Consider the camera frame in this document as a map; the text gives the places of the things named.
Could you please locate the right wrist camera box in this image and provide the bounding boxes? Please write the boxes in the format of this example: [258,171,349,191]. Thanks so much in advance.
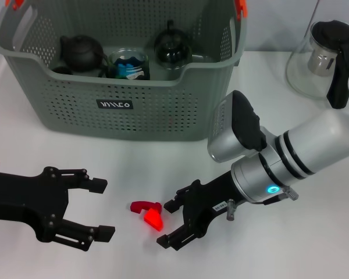
[207,90,268,163]

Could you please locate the glass pitcher with black handle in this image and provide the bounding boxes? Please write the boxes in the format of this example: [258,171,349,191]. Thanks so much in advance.
[285,19,349,110]

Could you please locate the black clay teapot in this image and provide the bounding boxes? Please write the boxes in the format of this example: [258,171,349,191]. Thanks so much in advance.
[59,34,109,73]

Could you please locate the glass teacup with black base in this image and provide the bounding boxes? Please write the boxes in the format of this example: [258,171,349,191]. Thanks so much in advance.
[154,19,192,70]
[106,48,151,81]

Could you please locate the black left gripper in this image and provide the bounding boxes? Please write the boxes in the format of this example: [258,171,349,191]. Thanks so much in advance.
[0,166,116,252]

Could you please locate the right gripper cable with plugs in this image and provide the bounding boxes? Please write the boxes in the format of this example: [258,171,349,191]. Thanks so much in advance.
[226,188,300,222]

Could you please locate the dark red arch brick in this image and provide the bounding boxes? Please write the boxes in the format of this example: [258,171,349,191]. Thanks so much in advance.
[130,201,163,215]

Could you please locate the red slope brick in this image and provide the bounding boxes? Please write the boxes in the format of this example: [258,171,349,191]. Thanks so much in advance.
[144,208,165,233]

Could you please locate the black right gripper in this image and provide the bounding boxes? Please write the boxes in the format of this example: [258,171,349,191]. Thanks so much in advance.
[155,170,243,252]

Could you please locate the blue square brick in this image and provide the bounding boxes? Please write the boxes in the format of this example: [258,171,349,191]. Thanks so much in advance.
[115,59,135,77]

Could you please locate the grey perforated storage bin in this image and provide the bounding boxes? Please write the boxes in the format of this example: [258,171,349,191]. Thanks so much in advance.
[0,0,248,142]

